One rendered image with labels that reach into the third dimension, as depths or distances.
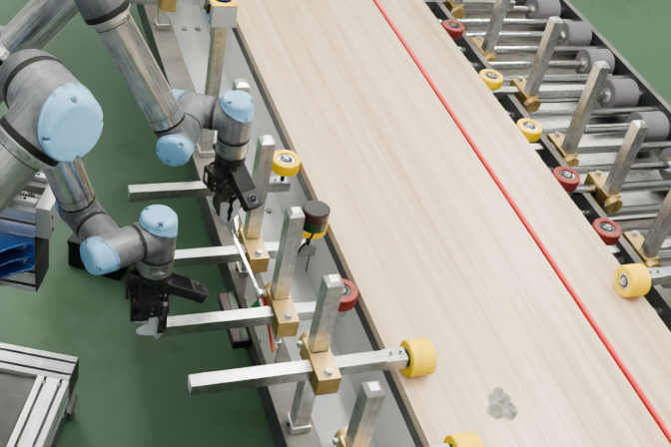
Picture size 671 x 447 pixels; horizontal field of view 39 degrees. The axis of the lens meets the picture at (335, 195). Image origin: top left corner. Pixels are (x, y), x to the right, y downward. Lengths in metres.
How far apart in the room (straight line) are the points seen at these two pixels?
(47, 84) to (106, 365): 1.72
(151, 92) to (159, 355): 1.42
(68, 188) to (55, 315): 1.49
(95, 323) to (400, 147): 1.23
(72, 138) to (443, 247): 1.14
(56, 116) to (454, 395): 1.04
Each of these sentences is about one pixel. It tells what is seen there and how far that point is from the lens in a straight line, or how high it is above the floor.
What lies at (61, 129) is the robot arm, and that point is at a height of 1.51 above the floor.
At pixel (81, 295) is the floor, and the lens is 3.42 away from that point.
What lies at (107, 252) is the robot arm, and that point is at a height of 1.15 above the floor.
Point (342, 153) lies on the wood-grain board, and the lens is 2.66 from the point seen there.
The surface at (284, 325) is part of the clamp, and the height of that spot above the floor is 0.86.
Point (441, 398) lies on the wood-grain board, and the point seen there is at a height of 0.90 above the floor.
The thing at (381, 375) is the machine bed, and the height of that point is 0.79.
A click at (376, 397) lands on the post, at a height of 1.13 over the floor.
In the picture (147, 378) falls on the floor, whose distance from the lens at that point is 3.18.
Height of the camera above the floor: 2.44
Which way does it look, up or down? 38 degrees down
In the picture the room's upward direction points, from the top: 13 degrees clockwise
